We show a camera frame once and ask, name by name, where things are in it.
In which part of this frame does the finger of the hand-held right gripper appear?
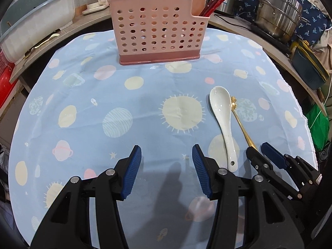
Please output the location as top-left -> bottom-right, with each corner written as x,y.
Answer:
261,142 -> 321,179
246,146 -> 303,200

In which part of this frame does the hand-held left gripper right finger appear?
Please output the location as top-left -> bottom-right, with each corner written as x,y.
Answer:
192,144 -> 305,249

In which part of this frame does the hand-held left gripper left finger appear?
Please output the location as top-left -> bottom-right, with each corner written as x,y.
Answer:
30,145 -> 142,249

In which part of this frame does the gold metal spoon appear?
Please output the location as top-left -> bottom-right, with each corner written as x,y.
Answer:
230,96 -> 259,151

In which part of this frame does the white ceramic spoon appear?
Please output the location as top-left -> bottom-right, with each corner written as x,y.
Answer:
209,86 -> 240,173

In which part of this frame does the pink perforated utensil holder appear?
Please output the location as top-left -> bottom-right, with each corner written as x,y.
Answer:
107,0 -> 209,66

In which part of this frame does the green plastic bag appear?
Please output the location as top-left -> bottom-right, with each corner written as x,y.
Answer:
304,103 -> 330,151

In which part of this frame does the blue planet print tablecloth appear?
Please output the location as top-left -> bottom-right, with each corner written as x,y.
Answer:
9,27 -> 319,249

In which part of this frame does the teal box gold trim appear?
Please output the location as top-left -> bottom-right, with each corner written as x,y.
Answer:
290,40 -> 330,92

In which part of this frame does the black induction cooker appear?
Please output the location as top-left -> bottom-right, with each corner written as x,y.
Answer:
250,23 -> 291,55

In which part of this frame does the stainless steel steamer pot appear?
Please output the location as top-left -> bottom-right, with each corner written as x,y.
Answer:
255,0 -> 308,45

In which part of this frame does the navy floral cloth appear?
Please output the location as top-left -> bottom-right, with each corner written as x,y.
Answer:
233,0 -> 332,48

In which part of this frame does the red plastic basin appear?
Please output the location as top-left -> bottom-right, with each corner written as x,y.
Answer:
0,67 -> 20,105

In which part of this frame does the pink plastic basket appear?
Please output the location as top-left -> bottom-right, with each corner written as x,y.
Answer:
0,49 -> 11,71

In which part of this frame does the white dish tub teal lid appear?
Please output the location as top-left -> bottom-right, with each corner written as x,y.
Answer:
0,0 -> 76,63

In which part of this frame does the black power cable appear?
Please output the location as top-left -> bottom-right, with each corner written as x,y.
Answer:
215,12 -> 260,29

